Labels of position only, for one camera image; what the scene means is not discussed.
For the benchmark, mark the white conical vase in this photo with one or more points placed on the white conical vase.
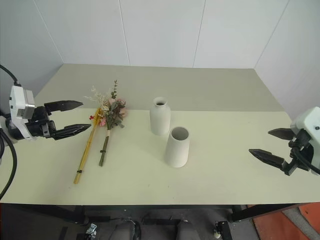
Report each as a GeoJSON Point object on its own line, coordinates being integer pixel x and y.
{"type": "Point", "coordinates": [176, 152]}

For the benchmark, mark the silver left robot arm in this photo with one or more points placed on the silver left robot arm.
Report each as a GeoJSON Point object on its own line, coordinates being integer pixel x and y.
{"type": "Point", "coordinates": [13, 130]}

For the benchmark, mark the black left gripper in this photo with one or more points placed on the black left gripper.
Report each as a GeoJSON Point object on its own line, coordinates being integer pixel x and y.
{"type": "Point", "coordinates": [40, 125]}

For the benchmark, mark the red floor mat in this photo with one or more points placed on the red floor mat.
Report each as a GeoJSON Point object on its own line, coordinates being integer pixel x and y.
{"type": "Point", "coordinates": [287, 225]}

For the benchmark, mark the green-stemmed pink flower bouquet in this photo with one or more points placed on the green-stemmed pink flower bouquet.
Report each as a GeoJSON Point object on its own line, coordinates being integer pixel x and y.
{"type": "Point", "coordinates": [111, 115]}

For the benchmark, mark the black table frame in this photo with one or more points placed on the black table frame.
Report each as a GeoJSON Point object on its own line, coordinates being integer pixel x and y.
{"type": "Point", "coordinates": [50, 212]}

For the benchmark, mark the black caster wheel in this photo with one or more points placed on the black caster wheel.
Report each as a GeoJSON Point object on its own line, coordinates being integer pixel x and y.
{"type": "Point", "coordinates": [221, 228]}

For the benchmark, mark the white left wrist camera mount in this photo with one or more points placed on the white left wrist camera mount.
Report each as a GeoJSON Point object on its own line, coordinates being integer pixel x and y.
{"type": "Point", "coordinates": [18, 100]}

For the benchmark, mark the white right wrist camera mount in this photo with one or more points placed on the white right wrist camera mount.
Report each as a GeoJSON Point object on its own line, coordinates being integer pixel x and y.
{"type": "Point", "coordinates": [308, 120]}

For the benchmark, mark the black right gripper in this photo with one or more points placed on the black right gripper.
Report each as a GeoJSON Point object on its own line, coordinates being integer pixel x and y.
{"type": "Point", "coordinates": [302, 147]}

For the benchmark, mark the white bottle-shaped vase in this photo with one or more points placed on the white bottle-shaped vase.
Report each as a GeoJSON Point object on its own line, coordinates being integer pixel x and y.
{"type": "Point", "coordinates": [160, 117]}

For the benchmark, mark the caster wheel with silver bracket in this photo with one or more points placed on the caster wheel with silver bracket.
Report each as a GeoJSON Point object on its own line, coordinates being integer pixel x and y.
{"type": "Point", "coordinates": [92, 230]}

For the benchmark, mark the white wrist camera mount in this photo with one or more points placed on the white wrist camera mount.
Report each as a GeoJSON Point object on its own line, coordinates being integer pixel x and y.
{"type": "Point", "coordinates": [18, 100]}
{"type": "Point", "coordinates": [308, 120]}

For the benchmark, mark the yellow-stemmed dried flower bundle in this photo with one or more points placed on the yellow-stemmed dried flower bundle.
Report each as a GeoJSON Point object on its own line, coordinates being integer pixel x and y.
{"type": "Point", "coordinates": [87, 147]}

